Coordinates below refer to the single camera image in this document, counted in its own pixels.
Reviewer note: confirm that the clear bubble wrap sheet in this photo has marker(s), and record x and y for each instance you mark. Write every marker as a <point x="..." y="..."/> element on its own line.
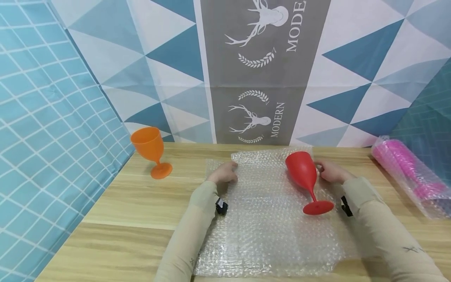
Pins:
<point x="267" y="231"/>

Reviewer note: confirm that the orange plastic goblet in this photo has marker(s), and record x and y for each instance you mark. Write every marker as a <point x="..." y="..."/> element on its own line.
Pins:
<point x="148" y="144"/>

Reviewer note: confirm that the person's left forearm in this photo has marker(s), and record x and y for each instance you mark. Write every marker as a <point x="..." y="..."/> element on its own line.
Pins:
<point x="190" y="235"/>

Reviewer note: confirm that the person's right hand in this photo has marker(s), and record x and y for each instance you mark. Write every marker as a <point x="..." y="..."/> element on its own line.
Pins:
<point x="334" y="172"/>

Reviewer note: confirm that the person's right fingers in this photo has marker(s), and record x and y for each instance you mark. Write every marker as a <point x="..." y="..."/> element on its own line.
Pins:
<point x="320" y="168"/>

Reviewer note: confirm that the person's left hand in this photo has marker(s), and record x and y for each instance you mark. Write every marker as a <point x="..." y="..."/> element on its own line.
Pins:
<point x="222" y="174"/>

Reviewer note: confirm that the pink goblet in bubble wrap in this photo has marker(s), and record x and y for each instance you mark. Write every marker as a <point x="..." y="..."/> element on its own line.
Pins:
<point x="405" y="164"/>

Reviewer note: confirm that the red plastic goblet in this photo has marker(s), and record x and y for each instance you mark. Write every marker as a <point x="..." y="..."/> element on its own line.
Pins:
<point x="301" y="168"/>

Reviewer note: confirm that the person's left fingers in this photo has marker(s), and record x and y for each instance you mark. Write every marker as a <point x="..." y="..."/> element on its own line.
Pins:
<point x="233" y="169"/>

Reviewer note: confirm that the person's right forearm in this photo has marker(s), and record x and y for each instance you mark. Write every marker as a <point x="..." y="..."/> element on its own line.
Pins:
<point x="384" y="231"/>

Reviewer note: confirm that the black wrist band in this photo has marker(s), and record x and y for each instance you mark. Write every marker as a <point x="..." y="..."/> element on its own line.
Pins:
<point x="346" y="206"/>
<point x="221" y="205"/>

